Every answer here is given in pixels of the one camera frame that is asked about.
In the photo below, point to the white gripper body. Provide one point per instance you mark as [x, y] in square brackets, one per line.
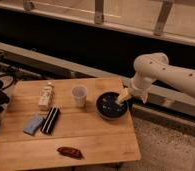
[139, 87]

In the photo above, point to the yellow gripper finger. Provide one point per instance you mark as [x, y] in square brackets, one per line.
[144, 98]
[123, 96]

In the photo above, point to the dark ceramic bowl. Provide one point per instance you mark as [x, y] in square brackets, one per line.
[108, 107]

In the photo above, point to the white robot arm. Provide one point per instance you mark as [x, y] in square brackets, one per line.
[155, 66]

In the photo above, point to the translucent plastic cup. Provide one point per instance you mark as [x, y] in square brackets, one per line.
[79, 93]

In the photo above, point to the black striped box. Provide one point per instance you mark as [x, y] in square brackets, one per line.
[50, 120]

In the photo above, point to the small white bottle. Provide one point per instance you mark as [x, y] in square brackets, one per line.
[46, 96]

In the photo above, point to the blue sponge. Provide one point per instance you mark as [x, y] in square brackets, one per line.
[33, 124]

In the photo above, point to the metal railing frame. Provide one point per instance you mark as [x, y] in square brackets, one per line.
[170, 20]

